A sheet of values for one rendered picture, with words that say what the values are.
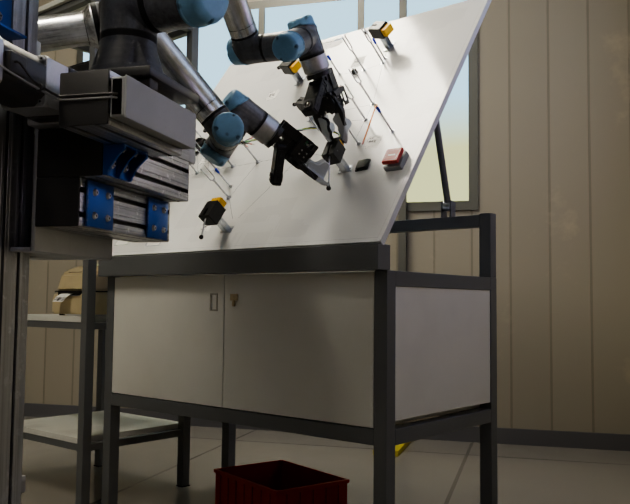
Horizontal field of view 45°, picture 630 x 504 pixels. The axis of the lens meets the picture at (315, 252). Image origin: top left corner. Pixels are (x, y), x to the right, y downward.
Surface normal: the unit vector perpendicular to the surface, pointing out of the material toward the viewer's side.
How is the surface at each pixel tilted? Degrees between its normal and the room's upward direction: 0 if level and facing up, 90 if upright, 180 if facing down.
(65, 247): 90
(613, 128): 90
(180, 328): 90
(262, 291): 90
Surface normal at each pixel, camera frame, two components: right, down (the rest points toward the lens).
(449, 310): 0.77, -0.04
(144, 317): -0.64, -0.06
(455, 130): -0.27, -0.07
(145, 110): 0.96, -0.01
